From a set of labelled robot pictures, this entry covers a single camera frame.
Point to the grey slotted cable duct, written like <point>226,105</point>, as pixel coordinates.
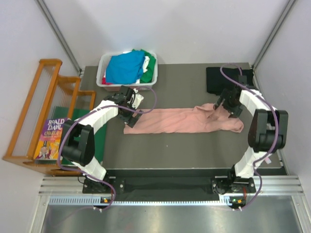
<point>102,201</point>

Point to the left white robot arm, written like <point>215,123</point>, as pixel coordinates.
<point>77,143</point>

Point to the folded black t shirt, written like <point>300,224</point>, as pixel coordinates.
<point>217,83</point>

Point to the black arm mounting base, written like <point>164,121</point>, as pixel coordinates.
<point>201,180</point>

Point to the Roald Dahl book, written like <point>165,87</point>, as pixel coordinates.
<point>49,140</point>

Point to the pink small object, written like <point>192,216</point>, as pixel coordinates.
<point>267,160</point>

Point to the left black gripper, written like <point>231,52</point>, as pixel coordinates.
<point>131,118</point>

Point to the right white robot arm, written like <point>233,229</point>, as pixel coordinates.
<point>267,134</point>

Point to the white t shirt in basket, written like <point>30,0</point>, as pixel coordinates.
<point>143,72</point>

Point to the wooden rack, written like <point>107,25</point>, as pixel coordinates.
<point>48,90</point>

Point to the pink t shirt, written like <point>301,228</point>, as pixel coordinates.
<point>199,119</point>

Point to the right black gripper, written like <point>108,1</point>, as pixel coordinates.
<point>234,112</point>

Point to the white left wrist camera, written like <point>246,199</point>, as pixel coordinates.
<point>137,98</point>

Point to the red t shirt in basket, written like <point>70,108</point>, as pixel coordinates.
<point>104,82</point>

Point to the blue t shirt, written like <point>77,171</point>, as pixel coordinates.
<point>123,68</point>

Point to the green t shirt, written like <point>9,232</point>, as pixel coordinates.
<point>152,63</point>

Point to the green book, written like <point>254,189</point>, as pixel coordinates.
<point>62,112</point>

